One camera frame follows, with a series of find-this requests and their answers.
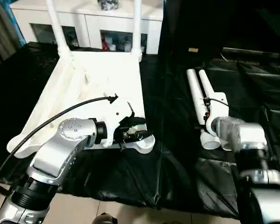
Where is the white plastic table leg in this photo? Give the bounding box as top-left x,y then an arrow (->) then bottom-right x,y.
132,0 -> 143,62
198,69 -> 235,152
45,0 -> 73,60
186,68 -> 222,150

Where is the white plastic table top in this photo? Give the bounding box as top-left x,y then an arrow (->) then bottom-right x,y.
6,49 -> 157,160

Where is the black mat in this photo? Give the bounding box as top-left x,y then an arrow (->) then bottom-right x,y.
0,41 -> 280,220

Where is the black left robot foot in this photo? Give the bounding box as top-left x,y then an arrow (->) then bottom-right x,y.
94,212 -> 119,224

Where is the white cabinet with glass doors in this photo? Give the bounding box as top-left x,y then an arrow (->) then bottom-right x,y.
10,0 -> 164,55

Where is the grey black toy figure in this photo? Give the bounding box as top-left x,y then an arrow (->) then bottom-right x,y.
97,0 -> 120,11

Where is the grey brown curtain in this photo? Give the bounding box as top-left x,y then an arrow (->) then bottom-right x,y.
0,0 -> 23,67

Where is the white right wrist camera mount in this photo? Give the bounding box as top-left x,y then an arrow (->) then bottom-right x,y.
203,91 -> 230,136

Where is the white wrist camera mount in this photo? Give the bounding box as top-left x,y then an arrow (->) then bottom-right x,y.
104,99 -> 135,149
203,91 -> 230,136

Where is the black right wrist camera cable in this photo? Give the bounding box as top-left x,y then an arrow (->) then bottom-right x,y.
207,97 -> 230,107

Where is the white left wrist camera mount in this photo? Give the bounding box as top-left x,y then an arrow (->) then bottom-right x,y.
104,99 -> 135,149

